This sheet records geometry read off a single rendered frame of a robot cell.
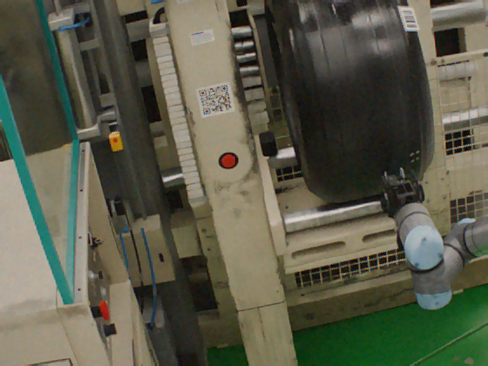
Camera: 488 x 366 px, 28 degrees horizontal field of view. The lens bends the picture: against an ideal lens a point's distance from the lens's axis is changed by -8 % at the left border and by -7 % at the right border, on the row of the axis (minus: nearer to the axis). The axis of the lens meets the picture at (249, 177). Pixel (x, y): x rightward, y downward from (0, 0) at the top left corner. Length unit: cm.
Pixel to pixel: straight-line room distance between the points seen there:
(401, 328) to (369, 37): 150
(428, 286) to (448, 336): 135
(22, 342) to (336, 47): 89
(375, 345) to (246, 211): 106
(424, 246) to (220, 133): 62
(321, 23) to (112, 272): 73
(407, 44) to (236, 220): 64
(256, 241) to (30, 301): 89
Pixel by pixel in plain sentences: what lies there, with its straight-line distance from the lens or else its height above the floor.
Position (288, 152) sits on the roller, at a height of 92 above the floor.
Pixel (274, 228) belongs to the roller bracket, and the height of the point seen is 93.
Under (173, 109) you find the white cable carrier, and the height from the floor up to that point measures 121.
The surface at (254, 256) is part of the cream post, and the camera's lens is 254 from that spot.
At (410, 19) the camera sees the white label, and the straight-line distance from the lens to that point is 218.
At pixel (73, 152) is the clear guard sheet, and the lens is 211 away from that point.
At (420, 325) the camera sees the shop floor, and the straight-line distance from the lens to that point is 342.
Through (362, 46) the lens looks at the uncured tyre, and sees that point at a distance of 213.
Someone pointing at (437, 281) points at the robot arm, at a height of 100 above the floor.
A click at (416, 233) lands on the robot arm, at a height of 112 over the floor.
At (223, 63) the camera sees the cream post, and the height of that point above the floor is 131.
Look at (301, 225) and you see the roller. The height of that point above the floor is 90.
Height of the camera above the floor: 230
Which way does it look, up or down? 33 degrees down
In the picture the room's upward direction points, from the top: 12 degrees counter-clockwise
